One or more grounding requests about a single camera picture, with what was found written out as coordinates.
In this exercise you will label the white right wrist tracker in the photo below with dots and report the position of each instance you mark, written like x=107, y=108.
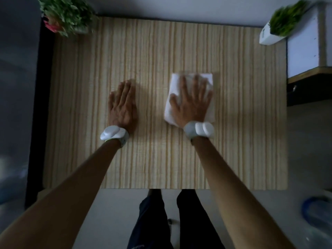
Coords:
x=199, y=129

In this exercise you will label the person's right hand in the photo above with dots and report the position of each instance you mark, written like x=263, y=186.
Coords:
x=190, y=108

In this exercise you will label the green plant in pink pot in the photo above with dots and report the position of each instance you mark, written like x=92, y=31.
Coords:
x=68, y=14

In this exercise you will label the white cloth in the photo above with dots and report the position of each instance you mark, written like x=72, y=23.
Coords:
x=174, y=82

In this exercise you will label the person's left hand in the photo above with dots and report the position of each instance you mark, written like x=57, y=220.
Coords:
x=122, y=111

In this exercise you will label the person's right forearm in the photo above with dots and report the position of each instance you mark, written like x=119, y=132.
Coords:
x=233, y=194

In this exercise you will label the person's right little finger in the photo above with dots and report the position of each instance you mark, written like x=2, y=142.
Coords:
x=209, y=95

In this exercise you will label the person's left forearm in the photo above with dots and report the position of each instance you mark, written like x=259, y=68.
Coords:
x=64, y=199

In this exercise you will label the white left wrist tracker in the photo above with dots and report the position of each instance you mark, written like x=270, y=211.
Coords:
x=112, y=133

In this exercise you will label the white and dark wooden cabinet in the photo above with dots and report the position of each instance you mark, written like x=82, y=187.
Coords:
x=306, y=46

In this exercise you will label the person's dark trousers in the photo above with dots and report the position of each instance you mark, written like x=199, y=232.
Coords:
x=194, y=225

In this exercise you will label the white wrist tracker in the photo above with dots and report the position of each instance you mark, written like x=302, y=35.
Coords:
x=199, y=129
x=112, y=133

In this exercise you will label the blue-rimmed clear plastic container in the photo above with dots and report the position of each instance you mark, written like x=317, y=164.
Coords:
x=317, y=217

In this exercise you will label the green plant in white pot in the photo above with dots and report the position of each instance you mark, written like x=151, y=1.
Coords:
x=282, y=20

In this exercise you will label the black table frame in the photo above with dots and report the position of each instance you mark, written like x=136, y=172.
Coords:
x=39, y=114

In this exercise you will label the person's right middle finger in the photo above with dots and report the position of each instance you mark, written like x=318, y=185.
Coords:
x=194, y=85

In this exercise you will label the person's right thumb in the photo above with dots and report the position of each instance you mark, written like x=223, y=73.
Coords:
x=175, y=100

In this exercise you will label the person's left little finger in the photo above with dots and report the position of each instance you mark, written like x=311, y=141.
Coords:
x=111, y=99

